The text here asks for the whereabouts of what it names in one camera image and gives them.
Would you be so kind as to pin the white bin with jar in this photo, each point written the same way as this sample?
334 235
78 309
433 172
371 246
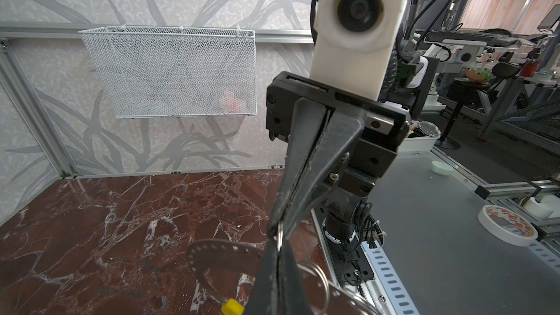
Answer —
421 138

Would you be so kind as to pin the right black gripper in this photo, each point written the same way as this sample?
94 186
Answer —
335 140

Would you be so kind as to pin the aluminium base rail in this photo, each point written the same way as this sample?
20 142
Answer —
359 299

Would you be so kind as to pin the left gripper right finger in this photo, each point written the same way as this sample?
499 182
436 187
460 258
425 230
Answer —
292 294

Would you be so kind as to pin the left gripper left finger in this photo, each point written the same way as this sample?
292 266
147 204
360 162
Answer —
264 296

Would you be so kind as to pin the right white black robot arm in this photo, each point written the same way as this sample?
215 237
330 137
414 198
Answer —
406 86

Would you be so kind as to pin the small mint green disc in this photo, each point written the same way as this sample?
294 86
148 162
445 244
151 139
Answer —
441 168

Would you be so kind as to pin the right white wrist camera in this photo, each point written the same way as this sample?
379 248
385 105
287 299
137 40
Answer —
355 39

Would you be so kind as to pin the white wire mesh basket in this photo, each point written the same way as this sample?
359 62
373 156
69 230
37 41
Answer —
173 71

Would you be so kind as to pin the white tape roll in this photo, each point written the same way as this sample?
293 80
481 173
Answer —
507 226

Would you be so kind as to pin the pink object in basket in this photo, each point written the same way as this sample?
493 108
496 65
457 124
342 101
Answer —
231 104

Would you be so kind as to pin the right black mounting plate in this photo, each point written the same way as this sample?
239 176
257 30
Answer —
348 259

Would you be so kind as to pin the slotted grey cable duct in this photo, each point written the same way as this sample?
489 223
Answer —
387 292

